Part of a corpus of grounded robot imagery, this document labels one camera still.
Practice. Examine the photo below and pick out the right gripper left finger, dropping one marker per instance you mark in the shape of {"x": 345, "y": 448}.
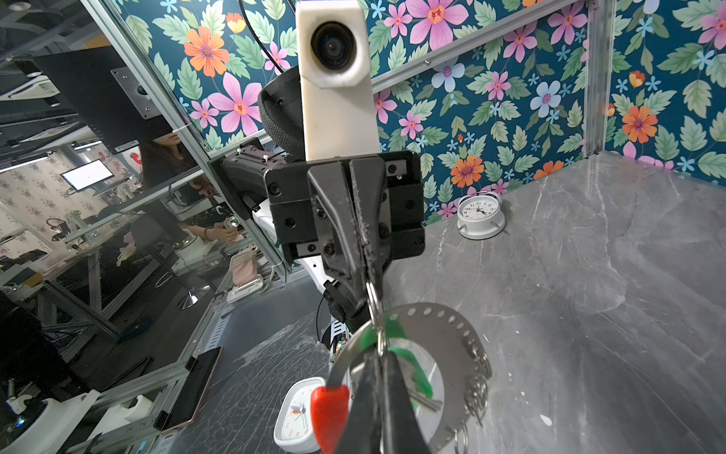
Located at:
{"x": 362, "y": 432}

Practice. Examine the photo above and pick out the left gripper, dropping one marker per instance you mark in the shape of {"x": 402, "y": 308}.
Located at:
{"x": 314, "y": 214}

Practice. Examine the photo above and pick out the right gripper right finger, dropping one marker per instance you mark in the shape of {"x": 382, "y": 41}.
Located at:
{"x": 400, "y": 430}

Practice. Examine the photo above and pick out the red capped key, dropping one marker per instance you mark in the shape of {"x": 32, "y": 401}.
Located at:
{"x": 329, "y": 409}

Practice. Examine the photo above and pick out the green capped key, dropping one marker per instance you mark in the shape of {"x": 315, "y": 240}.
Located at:
{"x": 417, "y": 384}

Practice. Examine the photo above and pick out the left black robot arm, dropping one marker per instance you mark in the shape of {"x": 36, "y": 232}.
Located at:
{"x": 241, "y": 176}

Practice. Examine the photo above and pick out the white square clock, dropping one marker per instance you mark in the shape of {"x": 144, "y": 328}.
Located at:
{"x": 293, "y": 431}

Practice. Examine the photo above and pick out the white round alarm clock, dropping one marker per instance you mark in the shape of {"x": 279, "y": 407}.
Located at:
{"x": 481, "y": 217}

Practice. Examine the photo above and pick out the person behind glass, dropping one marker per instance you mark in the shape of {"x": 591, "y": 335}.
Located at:
{"x": 163, "y": 160}

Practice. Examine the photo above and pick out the computer monitor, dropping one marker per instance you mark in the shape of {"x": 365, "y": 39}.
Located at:
{"x": 86, "y": 176}

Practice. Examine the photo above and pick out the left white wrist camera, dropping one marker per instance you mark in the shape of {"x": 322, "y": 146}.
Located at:
{"x": 335, "y": 66}

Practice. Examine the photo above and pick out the smartphone on frame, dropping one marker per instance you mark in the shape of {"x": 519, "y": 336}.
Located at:
{"x": 184, "y": 410}

